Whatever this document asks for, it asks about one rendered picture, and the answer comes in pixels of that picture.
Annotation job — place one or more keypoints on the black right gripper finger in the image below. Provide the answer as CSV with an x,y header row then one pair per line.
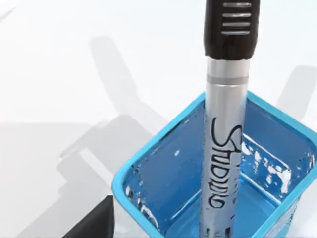
x,y
95,221

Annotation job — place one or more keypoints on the blue square pen holder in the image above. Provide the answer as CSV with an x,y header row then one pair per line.
x,y
171,173

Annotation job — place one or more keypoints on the grey marker with black cap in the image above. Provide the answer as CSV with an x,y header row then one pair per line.
x,y
224,104

